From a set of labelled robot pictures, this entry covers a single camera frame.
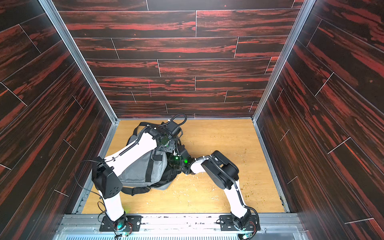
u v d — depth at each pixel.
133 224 0.74
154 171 0.79
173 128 0.65
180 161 0.77
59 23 0.71
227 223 0.69
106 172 0.45
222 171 0.47
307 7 0.66
